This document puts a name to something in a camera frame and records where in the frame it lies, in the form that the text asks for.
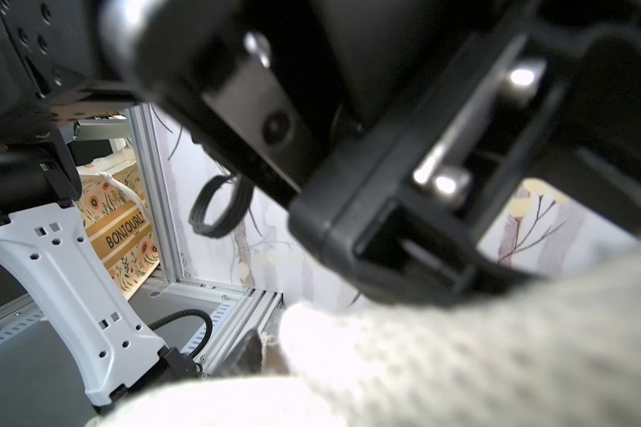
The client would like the cream canvas tote bag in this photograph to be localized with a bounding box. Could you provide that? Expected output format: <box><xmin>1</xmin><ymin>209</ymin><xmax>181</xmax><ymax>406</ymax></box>
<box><xmin>101</xmin><ymin>247</ymin><xmax>641</xmax><ymax>426</ymax></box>

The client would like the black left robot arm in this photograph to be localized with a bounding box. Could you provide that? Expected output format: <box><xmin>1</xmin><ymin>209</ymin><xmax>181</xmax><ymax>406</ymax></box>
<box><xmin>0</xmin><ymin>1</ymin><xmax>641</xmax><ymax>413</ymax></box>

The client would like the floral bonjour gift box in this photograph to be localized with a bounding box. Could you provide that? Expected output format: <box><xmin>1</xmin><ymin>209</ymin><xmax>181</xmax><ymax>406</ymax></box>
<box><xmin>77</xmin><ymin>148</ymin><xmax>160</xmax><ymax>299</ymax></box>

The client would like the aluminium rail base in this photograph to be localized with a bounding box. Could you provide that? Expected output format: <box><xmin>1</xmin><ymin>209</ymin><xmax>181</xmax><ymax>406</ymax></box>
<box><xmin>0</xmin><ymin>105</ymin><xmax>281</xmax><ymax>390</ymax></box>

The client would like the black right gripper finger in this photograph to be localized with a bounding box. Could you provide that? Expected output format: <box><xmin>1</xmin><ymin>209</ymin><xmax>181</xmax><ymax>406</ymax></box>
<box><xmin>213</xmin><ymin>329</ymin><xmax>264</xmax><ymax>378</ymax></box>

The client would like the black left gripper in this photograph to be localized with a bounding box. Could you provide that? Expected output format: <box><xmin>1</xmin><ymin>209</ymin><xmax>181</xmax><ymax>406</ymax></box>
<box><xmin>98</xmin><ymin>1</ymin><xmax>641</xmax><ymax>306</ymax></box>

